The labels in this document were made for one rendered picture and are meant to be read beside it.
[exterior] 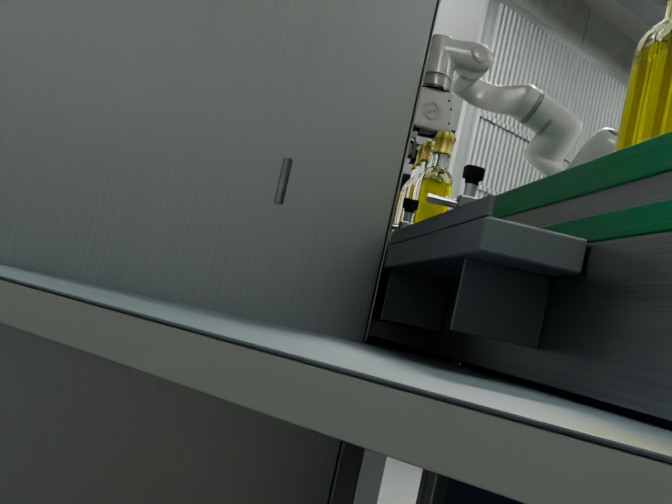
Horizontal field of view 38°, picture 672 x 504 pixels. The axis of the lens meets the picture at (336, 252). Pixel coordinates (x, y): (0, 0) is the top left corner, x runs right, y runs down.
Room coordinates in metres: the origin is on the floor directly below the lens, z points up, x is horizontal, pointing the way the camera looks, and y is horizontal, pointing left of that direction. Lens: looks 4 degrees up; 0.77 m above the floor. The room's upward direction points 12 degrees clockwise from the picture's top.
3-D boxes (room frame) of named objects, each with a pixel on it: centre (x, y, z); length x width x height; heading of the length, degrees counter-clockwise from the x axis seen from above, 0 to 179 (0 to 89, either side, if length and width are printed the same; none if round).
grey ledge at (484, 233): (1.26, -0.11, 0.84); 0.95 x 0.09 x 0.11; 6
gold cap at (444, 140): (1.84, -0.16, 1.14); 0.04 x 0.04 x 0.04
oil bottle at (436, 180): (1.84, -0.16, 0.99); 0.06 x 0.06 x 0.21; 6
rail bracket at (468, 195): (1.29, -0.14, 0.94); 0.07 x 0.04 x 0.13; 96
